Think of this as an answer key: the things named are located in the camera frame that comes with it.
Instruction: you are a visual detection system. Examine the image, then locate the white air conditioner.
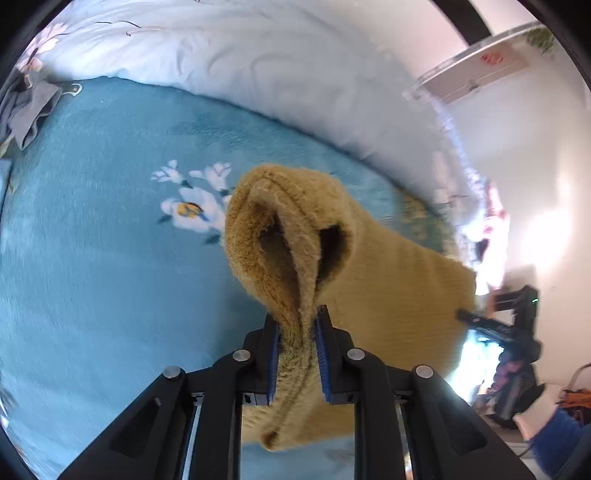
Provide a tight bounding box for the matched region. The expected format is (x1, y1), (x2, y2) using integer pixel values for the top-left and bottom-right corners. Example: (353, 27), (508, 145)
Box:
(413, 44), (532, 100)

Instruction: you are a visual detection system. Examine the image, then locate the mustard yellow knit sweater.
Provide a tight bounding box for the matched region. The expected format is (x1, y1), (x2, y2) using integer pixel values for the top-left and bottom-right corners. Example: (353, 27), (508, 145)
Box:
(223, 163), (478, 452)

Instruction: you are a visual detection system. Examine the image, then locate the green plant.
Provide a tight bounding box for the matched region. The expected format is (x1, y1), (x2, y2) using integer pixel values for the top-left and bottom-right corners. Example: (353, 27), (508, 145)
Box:
(526, 28), (557, 54)

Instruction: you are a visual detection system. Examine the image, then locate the person's right hand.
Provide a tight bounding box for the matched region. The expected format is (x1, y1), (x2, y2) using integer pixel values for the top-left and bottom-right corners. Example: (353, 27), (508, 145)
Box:
(493, 360), (522, 391)

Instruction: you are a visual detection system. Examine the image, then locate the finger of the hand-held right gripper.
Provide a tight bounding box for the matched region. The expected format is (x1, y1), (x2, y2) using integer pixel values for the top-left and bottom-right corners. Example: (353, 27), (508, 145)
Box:
(456, 308), (513, 340)

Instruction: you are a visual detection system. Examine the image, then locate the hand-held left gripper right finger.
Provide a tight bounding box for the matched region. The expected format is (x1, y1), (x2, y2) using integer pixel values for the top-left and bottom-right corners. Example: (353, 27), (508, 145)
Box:
(314, 305), (536, 480)

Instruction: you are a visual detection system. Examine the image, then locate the pale blue floral duvet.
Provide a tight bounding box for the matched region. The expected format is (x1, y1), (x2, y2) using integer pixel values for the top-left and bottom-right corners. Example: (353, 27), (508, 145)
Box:
(18, 0), (490, 241)

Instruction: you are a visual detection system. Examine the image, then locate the orange object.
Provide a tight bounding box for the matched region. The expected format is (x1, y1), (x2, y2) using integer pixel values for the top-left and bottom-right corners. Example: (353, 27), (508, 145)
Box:
(561, 388), (591, 409)

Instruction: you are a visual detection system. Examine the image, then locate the dark grey garment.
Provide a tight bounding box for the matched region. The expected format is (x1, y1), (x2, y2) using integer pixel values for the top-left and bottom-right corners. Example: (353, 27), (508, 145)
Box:
(0, 74), (63, 151)

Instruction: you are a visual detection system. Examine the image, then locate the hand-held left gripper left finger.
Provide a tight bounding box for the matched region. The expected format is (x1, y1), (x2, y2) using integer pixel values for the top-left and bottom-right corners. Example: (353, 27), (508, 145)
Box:
(58, 314), (282, 480)

